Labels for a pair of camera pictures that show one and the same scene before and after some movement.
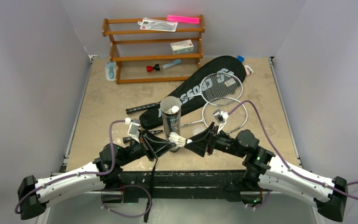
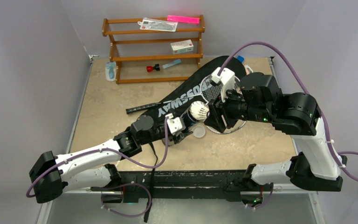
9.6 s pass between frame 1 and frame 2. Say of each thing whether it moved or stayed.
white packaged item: stayed
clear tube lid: stayed
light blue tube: stayed
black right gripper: moved
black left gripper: moved
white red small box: stayed
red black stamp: stayed
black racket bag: stayed
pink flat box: stayed
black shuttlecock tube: moved
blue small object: stayed
